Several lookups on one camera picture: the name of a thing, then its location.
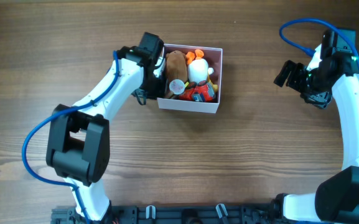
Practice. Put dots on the white duck plush toy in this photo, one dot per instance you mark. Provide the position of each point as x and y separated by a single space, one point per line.
198 69

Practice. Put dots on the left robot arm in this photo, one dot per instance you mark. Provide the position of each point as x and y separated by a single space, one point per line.
78 147

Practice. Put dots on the white pig rattle drum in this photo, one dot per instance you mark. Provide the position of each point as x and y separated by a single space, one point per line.
176 87

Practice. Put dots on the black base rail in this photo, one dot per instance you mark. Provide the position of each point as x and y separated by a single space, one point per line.
221 213

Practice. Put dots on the red toy fire truck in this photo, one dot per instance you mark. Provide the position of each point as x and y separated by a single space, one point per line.
200 92

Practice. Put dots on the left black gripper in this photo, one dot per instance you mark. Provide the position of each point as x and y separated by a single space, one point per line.
160 91

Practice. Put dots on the brown plush toy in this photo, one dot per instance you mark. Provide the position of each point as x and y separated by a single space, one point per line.
176 67

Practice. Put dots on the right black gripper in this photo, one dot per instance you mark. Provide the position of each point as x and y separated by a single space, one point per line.
319 99

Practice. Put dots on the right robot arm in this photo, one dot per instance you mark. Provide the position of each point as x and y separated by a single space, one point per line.
332 74

